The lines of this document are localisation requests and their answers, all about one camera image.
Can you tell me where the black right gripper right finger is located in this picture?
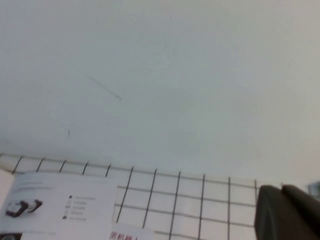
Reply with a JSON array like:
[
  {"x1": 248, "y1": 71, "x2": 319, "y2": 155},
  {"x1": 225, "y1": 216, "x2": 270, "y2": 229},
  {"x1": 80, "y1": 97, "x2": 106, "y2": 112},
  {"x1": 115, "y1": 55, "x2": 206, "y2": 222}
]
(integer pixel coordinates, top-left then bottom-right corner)
[{"x1": 281, "y1": 184, "x2": 320, "y2": 227}]

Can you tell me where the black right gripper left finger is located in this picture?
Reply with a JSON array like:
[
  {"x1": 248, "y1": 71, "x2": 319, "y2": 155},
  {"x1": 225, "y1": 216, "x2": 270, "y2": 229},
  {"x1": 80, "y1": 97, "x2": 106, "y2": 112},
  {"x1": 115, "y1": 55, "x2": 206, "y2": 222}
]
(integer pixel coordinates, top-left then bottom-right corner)
[{"x1": 253, "y1": 184, "x2": 320, "y2": 240}]

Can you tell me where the white product catalog book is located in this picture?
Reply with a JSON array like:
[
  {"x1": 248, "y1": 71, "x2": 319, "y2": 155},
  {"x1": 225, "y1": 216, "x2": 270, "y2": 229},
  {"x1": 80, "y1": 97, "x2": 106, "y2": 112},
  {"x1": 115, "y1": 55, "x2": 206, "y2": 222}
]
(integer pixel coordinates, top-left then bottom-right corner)
[{"x1": 0, "y1": 171, "x2": 119, "y2": 240}]

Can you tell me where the white black-grid tablecloth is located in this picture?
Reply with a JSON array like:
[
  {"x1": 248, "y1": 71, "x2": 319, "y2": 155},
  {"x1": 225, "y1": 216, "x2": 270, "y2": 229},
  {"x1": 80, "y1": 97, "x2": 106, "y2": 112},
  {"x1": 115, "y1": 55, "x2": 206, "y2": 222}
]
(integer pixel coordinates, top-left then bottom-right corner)
[{"x1": 0, "y1": 152, "x2": 320, "y2": 240}]

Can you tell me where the brochure with robot photo cover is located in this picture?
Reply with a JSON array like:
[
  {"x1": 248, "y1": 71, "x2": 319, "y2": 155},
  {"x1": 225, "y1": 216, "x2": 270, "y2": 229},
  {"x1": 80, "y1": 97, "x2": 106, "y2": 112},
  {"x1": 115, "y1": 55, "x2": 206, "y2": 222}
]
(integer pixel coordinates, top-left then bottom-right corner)
[{"x1": 109, "y1": 223, "x2": 156, "y2": 240}]

